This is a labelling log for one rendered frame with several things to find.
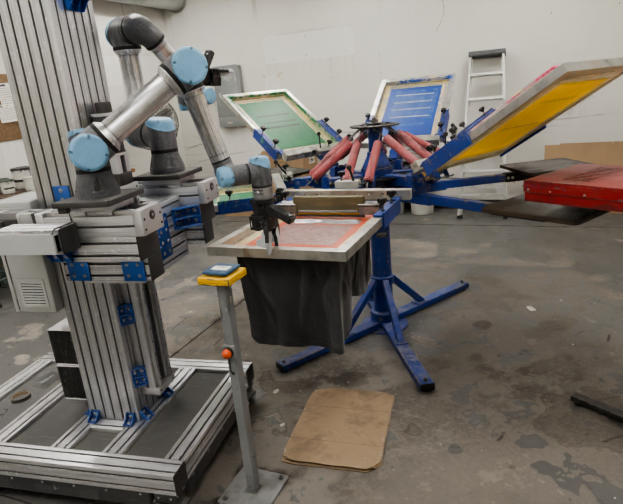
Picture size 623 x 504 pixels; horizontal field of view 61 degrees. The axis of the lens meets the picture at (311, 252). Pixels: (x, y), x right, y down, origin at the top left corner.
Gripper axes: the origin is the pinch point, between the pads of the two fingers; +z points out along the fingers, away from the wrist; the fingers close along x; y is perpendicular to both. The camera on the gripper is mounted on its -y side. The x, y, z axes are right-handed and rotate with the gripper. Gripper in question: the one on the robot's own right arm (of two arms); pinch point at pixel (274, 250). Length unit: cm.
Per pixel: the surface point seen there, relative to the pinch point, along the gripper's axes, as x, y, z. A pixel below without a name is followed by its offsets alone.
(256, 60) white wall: -471, 248, -96
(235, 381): 21, 12, 46
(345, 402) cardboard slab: -47, -5, 96
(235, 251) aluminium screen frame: 1.8, 16.1, 0.6
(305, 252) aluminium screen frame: 1.8, -13.6, -0.1
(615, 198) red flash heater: -49, -117, -9
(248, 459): 21, 11, 81
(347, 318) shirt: -17.9, -20.7, 34.6
